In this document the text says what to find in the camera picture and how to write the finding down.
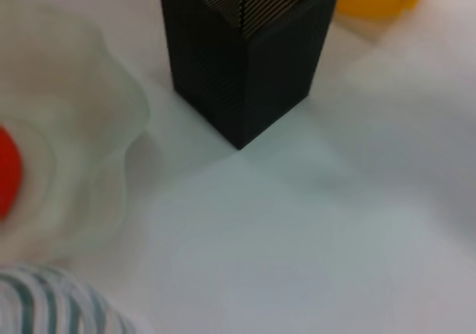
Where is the clear bottle with green label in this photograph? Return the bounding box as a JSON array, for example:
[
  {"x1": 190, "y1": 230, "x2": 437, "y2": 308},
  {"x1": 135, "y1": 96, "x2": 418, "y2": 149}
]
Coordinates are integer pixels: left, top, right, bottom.
[{"x1": 0, "y1": 262, "x2": 147, "y2": 334}]

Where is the black mesh pen holder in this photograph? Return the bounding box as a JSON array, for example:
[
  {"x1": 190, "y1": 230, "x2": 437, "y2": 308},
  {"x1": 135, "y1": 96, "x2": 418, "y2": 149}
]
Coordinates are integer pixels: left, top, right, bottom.
[{"x1": 158, "y1": 0, "x2": 343, "y2": 152}]

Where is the pale green glass fruit plate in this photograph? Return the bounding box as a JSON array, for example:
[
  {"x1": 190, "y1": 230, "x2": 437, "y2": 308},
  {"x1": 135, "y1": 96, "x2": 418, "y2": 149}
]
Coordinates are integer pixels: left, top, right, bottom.
[{"x1": 0, "y1": 0, "x2": 152, "y2": 269}]

